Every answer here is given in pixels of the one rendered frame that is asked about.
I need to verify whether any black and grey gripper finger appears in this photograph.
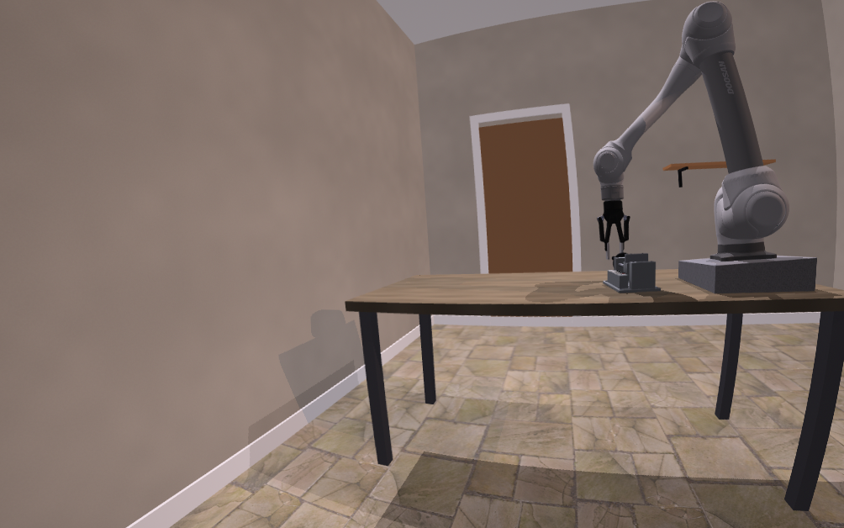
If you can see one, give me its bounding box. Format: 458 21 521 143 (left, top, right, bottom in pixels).
615 215 630 253
597 215 614 260

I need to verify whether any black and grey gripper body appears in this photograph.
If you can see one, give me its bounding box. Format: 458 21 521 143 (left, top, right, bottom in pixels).
603 200 624 224

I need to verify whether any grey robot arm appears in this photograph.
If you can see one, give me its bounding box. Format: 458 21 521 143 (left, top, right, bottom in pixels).
593 1 789 261

